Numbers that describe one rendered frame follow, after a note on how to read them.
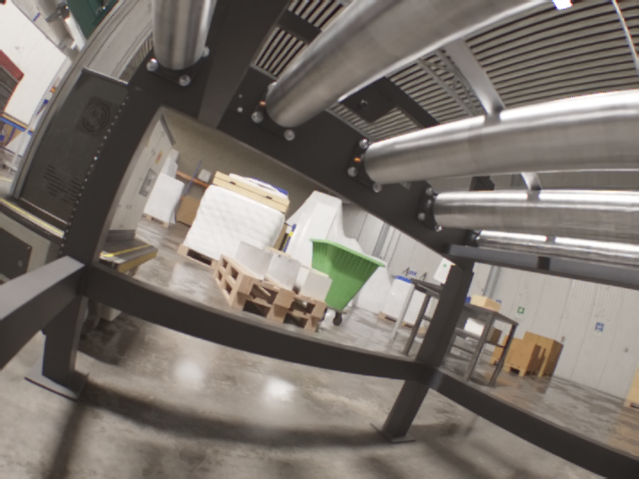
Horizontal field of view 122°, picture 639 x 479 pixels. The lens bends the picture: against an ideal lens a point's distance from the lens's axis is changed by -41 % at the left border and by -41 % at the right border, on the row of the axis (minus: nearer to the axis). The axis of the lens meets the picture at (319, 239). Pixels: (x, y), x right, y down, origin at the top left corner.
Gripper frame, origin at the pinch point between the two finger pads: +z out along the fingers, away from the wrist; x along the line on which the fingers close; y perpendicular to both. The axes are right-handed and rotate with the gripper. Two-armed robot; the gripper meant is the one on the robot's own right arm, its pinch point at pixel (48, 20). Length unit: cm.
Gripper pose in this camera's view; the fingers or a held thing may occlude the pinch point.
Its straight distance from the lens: 217.8
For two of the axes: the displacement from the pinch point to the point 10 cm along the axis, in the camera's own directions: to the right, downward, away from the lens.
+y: 6.0, 7.1, 3.5
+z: -6.1, 7.0, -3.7
